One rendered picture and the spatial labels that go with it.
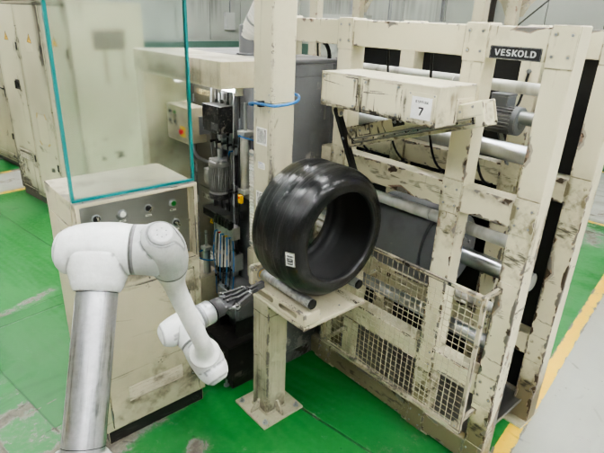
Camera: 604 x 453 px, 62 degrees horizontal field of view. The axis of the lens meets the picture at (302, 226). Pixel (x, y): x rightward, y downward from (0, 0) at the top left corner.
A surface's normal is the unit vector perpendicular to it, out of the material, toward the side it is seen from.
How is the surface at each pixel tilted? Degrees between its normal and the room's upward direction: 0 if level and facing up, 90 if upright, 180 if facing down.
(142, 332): 90
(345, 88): 90
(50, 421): 0
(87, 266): 61
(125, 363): 90
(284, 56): 90
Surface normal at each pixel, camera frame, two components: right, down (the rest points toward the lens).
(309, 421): 0.04, -0.92
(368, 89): -0.76, 0.22
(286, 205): -0.59, -0.36
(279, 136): 0.65, 0.32
